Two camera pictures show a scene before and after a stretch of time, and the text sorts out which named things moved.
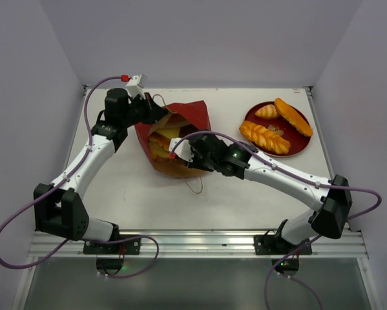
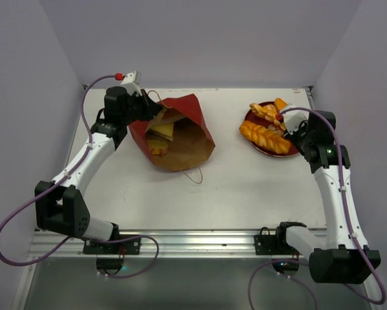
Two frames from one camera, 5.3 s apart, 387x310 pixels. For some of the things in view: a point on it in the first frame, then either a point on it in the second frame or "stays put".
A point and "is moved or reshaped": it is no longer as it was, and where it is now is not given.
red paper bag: x=180 y=119 is moved or reshaped
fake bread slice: x=158 y=153 -> x=267 y=111
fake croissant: x=267 y=111 stays put
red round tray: x=298 y=143 stays put
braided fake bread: x=265 y=137 stays put
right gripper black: x=197 y=155 -> x=296 y=135
